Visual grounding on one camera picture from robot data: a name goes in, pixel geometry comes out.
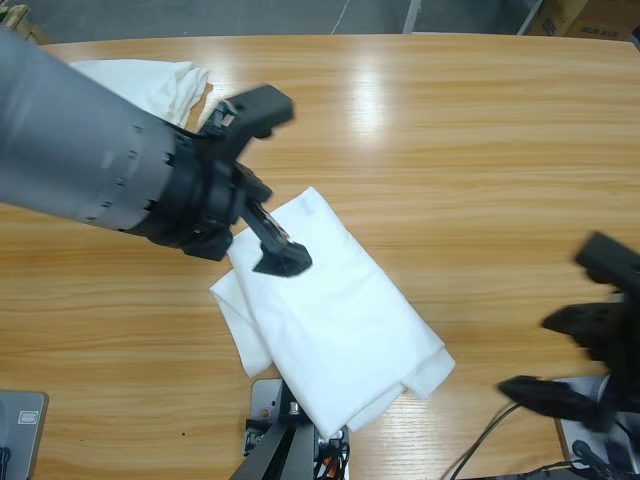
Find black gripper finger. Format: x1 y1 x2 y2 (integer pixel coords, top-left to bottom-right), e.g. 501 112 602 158
542 302 624 349
252 239 314 279
497 375 614 432

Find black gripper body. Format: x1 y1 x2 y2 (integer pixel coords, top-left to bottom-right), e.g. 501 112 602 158
584 292 640 432
124 130 291 262

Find white t-shirt with black print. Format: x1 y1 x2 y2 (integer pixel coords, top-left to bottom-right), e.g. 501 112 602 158
208 185 457 442

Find plain white t-shirt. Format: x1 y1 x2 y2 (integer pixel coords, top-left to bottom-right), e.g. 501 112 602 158
68 58 212 130

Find wooden pallet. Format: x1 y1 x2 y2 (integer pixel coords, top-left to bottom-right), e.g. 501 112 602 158
0 3 49 44

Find brown cardboard box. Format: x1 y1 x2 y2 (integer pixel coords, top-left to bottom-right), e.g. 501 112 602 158
527 0 640 41

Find grey base plate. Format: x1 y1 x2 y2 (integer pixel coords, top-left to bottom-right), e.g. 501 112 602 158
549 375 609 469
0 389 50 480

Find black base plug cable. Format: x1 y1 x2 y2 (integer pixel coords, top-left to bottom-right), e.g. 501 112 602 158
519 438 640 480

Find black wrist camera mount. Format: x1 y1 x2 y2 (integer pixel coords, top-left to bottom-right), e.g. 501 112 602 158
573 231 640 296
199 83 297 147

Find long black curved cable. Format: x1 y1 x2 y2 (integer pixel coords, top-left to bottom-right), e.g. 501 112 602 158
451 399 526 480

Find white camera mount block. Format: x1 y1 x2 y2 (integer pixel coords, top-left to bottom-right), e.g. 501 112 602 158
248 378 350 480

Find dark camera post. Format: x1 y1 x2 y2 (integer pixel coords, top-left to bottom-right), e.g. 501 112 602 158
234 387 316 480

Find orange and black mount cables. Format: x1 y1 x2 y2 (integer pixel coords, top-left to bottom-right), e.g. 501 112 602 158
312 434 354 480

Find white metal frame leg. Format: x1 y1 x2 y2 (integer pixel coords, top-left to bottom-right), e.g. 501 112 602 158
403 0 424 34
517 0 545 35

